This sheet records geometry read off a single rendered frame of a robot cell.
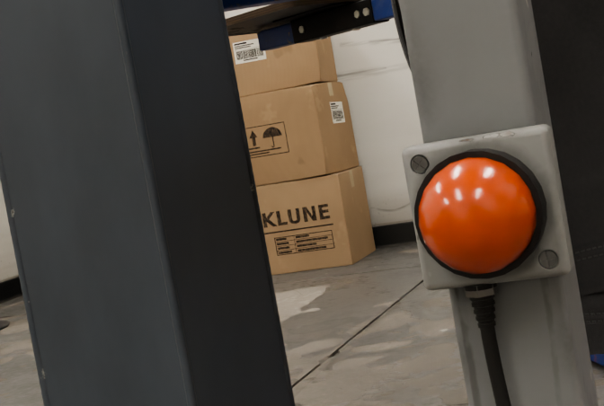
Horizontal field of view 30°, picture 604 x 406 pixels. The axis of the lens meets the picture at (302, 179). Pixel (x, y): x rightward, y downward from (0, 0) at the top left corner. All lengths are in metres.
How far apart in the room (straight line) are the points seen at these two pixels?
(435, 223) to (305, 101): 4.77
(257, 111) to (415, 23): 4.83
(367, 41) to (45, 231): 4.56
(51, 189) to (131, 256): 0.10
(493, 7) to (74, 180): 0.66
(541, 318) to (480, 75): 0.09
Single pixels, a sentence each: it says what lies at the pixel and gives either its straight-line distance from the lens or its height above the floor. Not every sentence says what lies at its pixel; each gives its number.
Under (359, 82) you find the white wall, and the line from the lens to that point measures 5.54.
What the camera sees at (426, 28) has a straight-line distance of 0.39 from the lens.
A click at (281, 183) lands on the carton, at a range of 5.20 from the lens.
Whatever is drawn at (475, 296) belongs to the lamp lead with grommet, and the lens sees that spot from 0.39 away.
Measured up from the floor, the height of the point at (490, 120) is 0.68.
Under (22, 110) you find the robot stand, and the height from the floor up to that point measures 0.74.
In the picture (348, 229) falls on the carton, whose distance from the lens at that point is 5.15.
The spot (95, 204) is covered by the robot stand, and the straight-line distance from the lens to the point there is 0.99.
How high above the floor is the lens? 0.69
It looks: 3 degrees down
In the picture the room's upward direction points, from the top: 10 degrees counter-clockwise
